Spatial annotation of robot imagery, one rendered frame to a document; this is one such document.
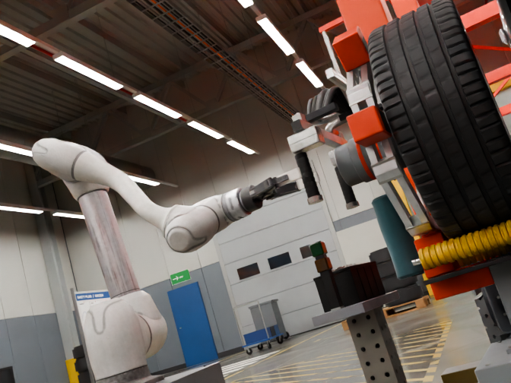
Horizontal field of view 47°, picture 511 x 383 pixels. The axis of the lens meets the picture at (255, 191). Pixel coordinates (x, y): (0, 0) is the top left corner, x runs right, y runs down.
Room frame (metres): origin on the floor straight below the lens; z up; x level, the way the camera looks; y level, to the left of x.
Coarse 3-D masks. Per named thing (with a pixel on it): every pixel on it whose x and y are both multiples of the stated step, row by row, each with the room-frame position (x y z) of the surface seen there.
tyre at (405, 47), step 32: (448, 0) 1.39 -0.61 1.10; (384, 32) 1.47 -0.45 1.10; (416, 32) 1.37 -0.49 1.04; (448, 32) 1.32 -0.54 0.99; (384, 64) 1.38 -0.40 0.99; (416, 64) 1.34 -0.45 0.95; (448, 64) 1.31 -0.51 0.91; (480, 64) 1.75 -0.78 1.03; (384, 96) 1.37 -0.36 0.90; (416, 96) 1.34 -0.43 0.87; (448, 96) 1.31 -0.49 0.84; (480, 96) 1.28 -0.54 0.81; (416, 128) 1.36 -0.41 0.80; (448, 128) 1.33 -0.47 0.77; (480, 128) 1.31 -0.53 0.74; (416, 160) 1.38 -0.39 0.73; (448, 160) 1.37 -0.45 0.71; (480, 160) 1.35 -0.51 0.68; (448, 192) 1.41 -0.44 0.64; (480, 192) 1.40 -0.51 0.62; (448, 224) 1.50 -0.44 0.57; (480, 224) 1.52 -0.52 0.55
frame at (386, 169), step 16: (368, 64) 1.53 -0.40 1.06; (352, 80) 1.50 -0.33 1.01; (368, 80) 1.45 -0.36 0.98; (352, 96) 1.45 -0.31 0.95; (368, 96) 1.44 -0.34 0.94; (384, 144) 1.44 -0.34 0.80; (384, 160) 1.44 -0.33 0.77; (384, 176) 1.46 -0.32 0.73; (400, 176) 1.45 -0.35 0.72; (400, 208) 1.53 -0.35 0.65; (416, 208) 1.53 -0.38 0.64; (416, 224) 1.57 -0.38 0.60; (432, 224) 1.58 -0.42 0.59
